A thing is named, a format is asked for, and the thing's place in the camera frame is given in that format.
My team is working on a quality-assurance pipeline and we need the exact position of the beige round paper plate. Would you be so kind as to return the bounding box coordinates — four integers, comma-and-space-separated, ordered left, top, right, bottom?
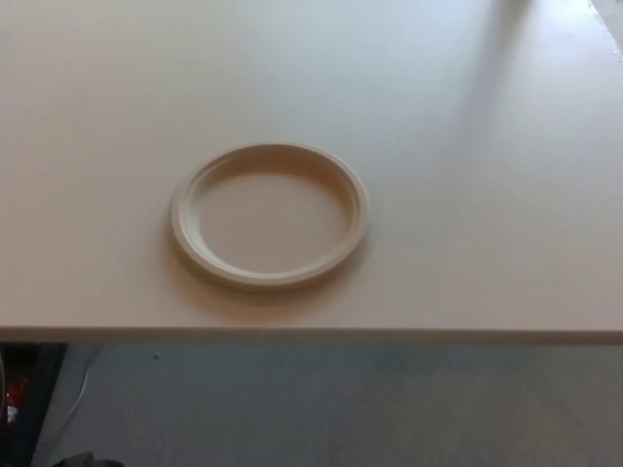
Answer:
169, 142, 371, 294

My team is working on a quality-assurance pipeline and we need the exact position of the small red object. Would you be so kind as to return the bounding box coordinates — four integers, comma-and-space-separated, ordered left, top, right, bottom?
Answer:
3, 377, 23, 425

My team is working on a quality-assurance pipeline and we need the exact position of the thin white cable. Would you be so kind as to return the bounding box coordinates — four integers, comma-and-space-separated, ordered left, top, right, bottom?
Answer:
61, 360, 92, 420

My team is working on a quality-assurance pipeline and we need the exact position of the dark grey lump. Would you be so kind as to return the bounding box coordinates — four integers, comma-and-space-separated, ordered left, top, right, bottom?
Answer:
58, 450, 112, 467

